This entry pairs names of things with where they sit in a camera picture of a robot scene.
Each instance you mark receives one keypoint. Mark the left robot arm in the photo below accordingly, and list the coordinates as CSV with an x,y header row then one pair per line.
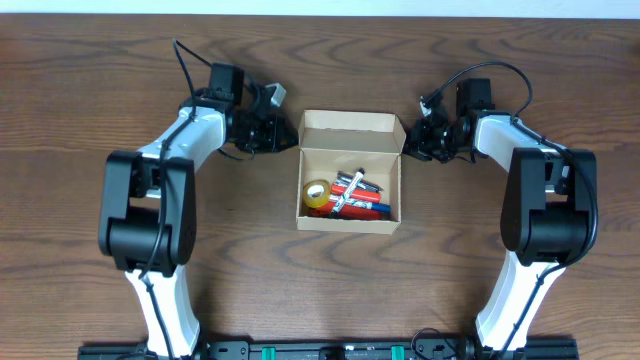
x,y
148,220

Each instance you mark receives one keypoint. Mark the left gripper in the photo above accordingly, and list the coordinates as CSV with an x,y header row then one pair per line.
x,y
277,125

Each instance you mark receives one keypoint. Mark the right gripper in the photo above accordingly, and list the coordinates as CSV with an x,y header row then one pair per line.
x,y
411,149

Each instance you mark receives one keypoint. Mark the open cardboard box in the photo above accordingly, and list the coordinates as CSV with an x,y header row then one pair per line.
x,y
332,142

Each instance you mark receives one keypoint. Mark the blue marker pen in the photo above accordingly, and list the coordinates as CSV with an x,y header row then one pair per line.
x,y
383,208

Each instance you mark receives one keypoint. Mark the yellow tape roll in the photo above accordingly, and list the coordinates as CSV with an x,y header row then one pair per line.
x,y
316,193

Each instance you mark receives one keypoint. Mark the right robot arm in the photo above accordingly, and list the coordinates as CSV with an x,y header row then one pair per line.
x,y
549,217

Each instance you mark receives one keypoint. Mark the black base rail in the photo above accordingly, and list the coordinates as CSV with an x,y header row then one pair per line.
x,y
423,348

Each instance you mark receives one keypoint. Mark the red utility knife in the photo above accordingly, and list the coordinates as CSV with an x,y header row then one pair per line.
x,y
347,212

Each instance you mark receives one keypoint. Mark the black marker pen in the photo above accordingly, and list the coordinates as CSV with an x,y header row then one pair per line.
x,y
356,179

